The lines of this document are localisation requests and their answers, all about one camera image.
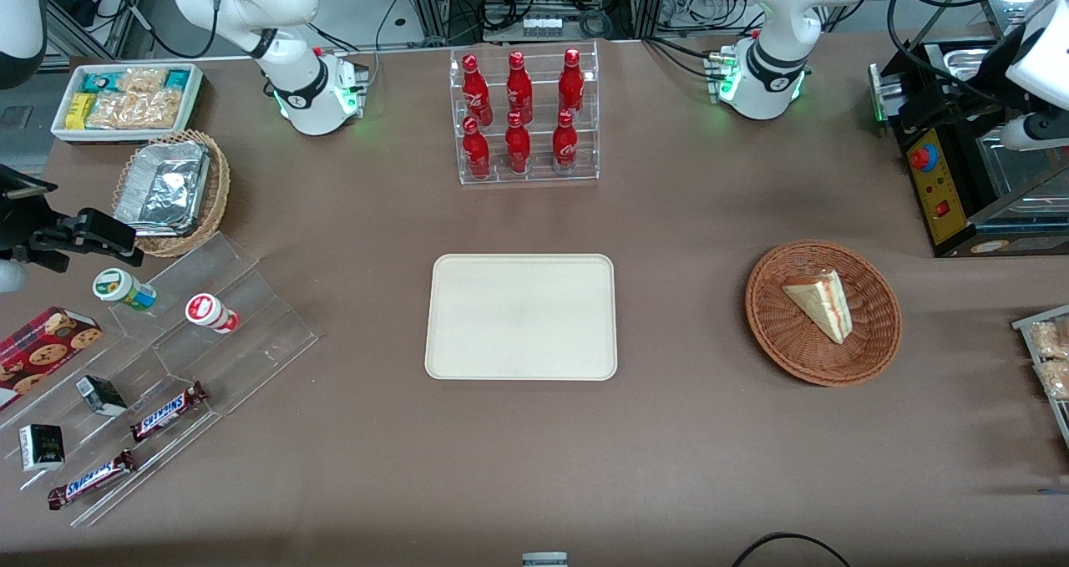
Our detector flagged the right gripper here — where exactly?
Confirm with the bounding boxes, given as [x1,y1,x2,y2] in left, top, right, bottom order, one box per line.
[0,165,145,274]

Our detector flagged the red cookie box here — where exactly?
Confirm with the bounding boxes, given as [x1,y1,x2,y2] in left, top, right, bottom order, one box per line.
[0,306,104,412]

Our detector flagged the brown round wicker basket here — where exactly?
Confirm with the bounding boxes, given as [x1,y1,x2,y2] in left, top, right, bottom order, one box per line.
[745,240,903,387]

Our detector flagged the clear acrylic bottle rack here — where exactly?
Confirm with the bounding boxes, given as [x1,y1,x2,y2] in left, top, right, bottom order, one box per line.
[449,41,600,186]

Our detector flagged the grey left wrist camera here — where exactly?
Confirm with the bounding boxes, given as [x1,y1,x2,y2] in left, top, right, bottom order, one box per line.
[998,111,1069,152]

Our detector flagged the snickers bar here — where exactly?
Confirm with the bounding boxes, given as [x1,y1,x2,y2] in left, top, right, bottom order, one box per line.
[129,382,210,443]
[47,449,139,511]

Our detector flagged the clear acrylic stepped display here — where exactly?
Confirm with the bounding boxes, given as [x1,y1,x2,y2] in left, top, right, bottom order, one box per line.
[0,231,320,528]

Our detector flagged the grey tray with snacks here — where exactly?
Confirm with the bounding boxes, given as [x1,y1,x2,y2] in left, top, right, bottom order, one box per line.
[1011,304,1069,451]

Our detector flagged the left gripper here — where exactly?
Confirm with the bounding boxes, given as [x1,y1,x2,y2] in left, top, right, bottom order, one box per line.
[899,0,1069,130]

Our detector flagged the black food warmer machine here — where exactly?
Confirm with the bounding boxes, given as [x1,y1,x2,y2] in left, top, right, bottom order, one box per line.
[869,0,1069,259]

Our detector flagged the black table cable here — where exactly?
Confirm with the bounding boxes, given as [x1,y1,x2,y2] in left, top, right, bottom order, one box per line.
[732,533,853,567]

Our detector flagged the white plastic snack bin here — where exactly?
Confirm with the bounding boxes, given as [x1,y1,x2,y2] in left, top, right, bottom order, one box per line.
[50,63,205,145]

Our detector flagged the cream plastic tray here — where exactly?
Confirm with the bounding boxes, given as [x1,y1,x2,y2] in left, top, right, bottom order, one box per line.
[424,254,618,382]

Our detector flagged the yellow snack packet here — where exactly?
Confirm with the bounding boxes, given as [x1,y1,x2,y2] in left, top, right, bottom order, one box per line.
[65,93,98,131]

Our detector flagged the clear bagged snack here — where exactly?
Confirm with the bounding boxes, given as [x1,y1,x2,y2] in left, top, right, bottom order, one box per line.
[1034,358,1069,402]
[1029,319,1069,360]

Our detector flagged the green label yogurt cup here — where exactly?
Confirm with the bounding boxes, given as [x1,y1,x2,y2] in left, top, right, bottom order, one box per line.
[92,268,158,312]

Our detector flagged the aluminium foil tray stack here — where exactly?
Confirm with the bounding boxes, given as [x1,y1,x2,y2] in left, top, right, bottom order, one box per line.
[114,140,211,238]

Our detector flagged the red cola bottle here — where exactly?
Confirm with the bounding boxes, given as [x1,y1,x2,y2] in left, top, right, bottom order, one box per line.
[552,109,579,174]
[462,117,492,180]
[504,113,532,175]
[506,51,534,124]
[462,54,493,127]
[558,48,585,118]

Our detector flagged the small black box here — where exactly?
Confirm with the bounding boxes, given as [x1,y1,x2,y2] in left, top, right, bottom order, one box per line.
[75,375,128,418]
[18,423,66,473]

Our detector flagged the triangular sandwich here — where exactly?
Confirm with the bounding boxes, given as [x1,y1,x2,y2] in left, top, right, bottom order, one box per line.
[782,268,854,345]

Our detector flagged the clear cracker bag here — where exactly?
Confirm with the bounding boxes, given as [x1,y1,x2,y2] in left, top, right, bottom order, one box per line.
[86,89,185,131]
[117,68,169,97]

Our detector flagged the tan wicker basket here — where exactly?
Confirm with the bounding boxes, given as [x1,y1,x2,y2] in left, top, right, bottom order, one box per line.
[112,129,231,259]

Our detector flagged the red label yogurt cup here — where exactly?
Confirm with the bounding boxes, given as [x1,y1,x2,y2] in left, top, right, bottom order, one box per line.
[185,293,241,335]

